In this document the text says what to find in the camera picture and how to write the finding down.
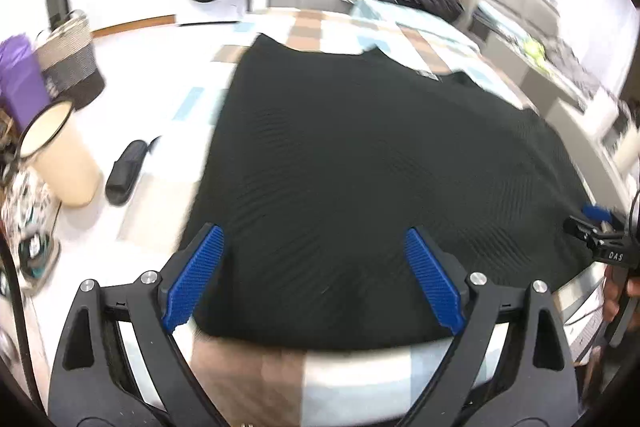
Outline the beige bedside cabinet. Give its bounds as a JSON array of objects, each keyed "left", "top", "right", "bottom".
[
  {"left": 542, "top": 97, "right": 621, "bottom": 188},
  {"left": 517, "top": 57, "right": 591, "bottom": 108}
]

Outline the woven laundry basket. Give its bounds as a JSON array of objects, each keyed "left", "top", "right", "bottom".
[{"left": 35, "top": 10, "right": 106, "bottom": 110}]

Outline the green plush toy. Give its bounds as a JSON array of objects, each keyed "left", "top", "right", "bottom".
[{"left": 520, "top": 34, "right": 549, "bottom": 64}]

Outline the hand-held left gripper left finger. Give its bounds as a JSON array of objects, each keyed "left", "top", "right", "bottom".
[{"left": 49, "top": 223, "right": 224, "bottom": 427}]

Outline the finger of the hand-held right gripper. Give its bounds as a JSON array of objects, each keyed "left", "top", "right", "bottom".
[
  {"left": 563, "top": 216, "right": 613, "bottom": 253},
  {"left": 581, "top": 204, "right": 615, "bottom": 225}
]

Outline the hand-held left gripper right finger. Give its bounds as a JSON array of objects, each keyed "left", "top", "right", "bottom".
[{"left": 400, "top": 227, "right": 579, "bottom": 427}]

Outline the cream round bin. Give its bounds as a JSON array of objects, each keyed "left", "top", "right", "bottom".
[{"left": 19, "top": 99, "right": 103, "bottom": 208}]

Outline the brown blue plaid tablecloth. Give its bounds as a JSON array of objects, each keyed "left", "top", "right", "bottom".
[{"left": 117, "top": 7, "right": 616, "bottom": 427}]

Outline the black knit sweater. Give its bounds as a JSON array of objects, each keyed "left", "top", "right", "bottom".
[{"left": 177, "top": 34, "right": 601, "bottom": 353}]

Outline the purple plastic bag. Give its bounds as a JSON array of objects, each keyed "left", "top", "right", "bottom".
[{"left": 0, "top": 34, "right": 53, "bottom": 130}]

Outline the white patterned cloth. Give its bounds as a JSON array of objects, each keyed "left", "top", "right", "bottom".
[{"left": 0, "top": 167, "right": 63, "bottom": 295}]

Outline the black cable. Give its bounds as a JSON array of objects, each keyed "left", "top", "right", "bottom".
[{"left": 0, "top": 234, "right": 47, "bottom": 408}]

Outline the black slipper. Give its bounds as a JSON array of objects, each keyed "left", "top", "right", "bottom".
[{"left": 105, "top": 136, "right": 163, "bottom": 206}]

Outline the person's right hand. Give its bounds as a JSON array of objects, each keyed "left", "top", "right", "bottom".
[{"left": 602, "top": 264, "right": 640, "bottom": 323}]

